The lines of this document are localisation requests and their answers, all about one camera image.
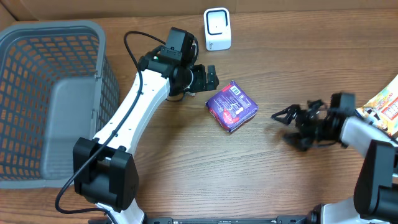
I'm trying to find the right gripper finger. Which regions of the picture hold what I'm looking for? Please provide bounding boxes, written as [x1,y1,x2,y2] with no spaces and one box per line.
[271,104,301,125]
[282,133,313,152]

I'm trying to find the purple red snack pouch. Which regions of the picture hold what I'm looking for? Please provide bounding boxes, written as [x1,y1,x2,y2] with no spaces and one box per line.
[205,80,259,133]

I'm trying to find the yellow snack bag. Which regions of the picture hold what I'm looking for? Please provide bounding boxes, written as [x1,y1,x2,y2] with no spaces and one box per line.
[356,77,398,139]

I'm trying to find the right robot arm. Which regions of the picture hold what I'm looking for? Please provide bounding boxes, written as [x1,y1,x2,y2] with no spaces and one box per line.
[271,92,397,223]

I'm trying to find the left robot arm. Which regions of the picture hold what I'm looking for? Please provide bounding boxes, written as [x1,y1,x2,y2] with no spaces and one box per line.
[65,27,219,223]

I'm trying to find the white barcode scanner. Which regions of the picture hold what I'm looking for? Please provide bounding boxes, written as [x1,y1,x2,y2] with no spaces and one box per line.
[203,7,232,51]

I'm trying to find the grey plastic mesh basket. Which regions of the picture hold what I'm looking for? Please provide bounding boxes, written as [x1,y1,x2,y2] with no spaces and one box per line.
[1,21,119,189]

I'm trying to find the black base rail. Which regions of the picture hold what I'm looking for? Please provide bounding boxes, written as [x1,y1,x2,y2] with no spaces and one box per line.
[143,215,308,224]

